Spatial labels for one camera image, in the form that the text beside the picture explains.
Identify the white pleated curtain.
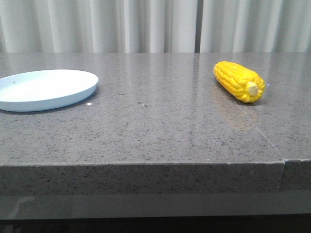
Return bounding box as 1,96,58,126
0,0,311,53

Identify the yellow corn cob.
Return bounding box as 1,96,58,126
213,61,266,103

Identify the light blue round plate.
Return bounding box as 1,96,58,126
0,69,99,112

